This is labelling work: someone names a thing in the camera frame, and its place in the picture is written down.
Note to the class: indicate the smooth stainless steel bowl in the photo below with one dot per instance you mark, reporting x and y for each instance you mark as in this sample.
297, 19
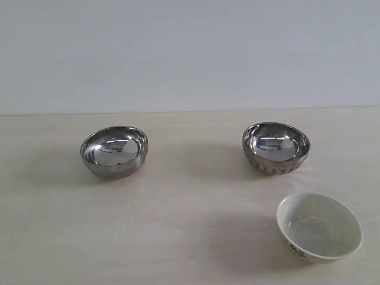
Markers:
115, 152

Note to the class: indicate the ribbed stainless steel bowl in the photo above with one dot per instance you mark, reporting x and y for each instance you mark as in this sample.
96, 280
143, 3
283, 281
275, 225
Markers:
275, 148

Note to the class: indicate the white ceramic patterned bowl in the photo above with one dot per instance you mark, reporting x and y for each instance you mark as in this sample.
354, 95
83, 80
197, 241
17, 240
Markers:
318, 228

